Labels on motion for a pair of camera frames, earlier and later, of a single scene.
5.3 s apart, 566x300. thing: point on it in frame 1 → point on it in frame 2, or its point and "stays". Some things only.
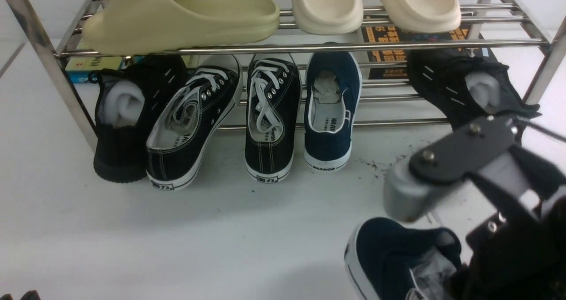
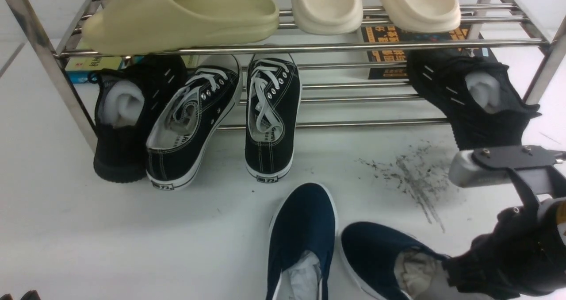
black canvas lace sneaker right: (274, 96) stays
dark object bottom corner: (30, 295) stays
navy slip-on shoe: (333, 96) → (303, 244)
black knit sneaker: (465, 88) stays
